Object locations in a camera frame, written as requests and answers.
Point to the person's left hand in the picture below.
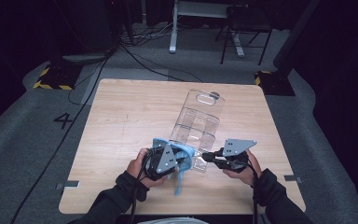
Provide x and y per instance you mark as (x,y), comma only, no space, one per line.
(135,168)

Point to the black stand with striped base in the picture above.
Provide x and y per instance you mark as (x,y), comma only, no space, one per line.
(278,82)

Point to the blue knitted cloth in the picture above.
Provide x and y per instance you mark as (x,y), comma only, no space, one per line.
(186,155)

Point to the black yellow-striped floor base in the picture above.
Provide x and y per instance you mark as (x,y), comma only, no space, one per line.
(57,77)

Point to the grey tape strip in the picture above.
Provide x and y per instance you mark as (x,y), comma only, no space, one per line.
(292,178)
(67,184)

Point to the person's right hand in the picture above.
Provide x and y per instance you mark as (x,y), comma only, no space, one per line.
(247,175)

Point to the black metal chair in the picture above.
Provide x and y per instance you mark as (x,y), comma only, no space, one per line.
(248,21)

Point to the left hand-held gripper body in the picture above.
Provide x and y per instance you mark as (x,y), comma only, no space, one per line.
(164,158)

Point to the grey flat floor plate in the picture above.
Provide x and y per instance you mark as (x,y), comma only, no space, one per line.
(84,58)

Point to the white metal desk frame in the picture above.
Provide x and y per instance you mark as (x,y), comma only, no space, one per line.
(173,34)

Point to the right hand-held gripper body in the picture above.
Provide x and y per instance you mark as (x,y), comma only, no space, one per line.
(234,152)

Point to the clear acrylic divided organizer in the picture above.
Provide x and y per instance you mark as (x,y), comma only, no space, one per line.
(199,121)

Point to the person's white garment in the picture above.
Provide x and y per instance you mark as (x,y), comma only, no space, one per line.
(172,221)

